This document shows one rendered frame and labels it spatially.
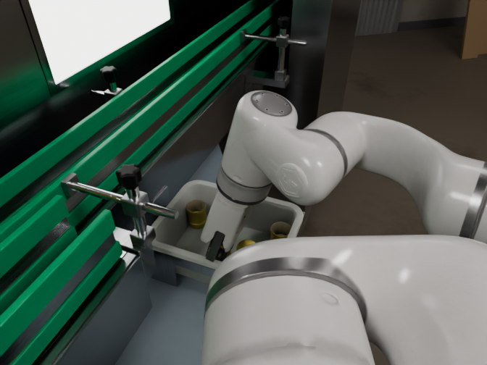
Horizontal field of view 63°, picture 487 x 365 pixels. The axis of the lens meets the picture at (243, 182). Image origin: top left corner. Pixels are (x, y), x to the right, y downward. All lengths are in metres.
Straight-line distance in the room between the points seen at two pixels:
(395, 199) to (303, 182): 1.69
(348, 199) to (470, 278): 1.79
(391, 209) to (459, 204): 1.64
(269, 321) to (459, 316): 0.10
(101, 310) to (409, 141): 0.41
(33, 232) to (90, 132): 0.24
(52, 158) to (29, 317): 0.28
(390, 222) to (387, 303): 1.71
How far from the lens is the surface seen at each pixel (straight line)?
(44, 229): 0.55
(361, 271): 0.24
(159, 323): 0.65
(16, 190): 0.64
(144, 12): 0.98
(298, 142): 0.42
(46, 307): 0.49
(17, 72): 0.73
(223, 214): 0.53
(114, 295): 0.55
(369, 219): 1.95
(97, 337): 0.56
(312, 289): 0.22
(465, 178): 0.40
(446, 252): 0.26
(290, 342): 0.20
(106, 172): 0.66
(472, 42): 3.98
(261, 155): 0.45
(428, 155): 0.44
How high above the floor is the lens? 1.30
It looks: 39 degrees down
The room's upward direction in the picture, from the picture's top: straight up
